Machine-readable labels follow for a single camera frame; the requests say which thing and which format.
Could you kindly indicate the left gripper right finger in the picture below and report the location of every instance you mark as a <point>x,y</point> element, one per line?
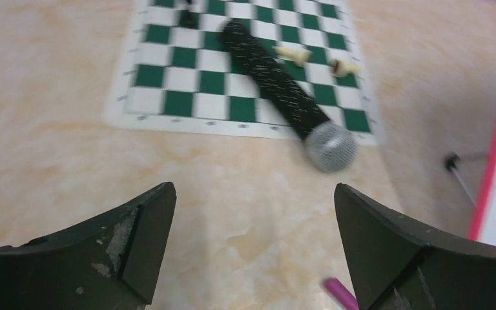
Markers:
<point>398,262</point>

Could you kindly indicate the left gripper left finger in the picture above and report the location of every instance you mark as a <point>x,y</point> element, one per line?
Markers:
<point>109,261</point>

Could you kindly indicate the purple cap marker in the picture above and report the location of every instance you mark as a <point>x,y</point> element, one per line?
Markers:
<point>340,293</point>

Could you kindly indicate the black microphone grey head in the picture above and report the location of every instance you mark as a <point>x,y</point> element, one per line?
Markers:
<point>329,146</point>

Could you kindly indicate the green white chess mat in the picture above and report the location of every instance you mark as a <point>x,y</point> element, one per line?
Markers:
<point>178,79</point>

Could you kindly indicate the black chess piece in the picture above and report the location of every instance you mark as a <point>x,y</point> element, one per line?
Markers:
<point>188,18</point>

